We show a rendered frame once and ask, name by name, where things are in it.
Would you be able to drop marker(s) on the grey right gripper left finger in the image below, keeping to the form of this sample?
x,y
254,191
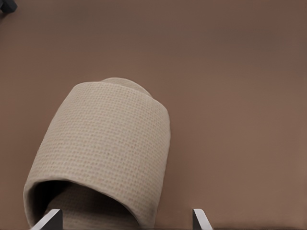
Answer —
x,y
50,221

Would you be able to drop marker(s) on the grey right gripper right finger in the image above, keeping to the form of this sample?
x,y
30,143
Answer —
x,y
201,219

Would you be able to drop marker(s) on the black shoe rack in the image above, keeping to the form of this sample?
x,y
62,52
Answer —
x,y
6,5

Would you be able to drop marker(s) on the beige woven slipper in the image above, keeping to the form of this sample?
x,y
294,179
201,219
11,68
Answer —
x,y
103,139

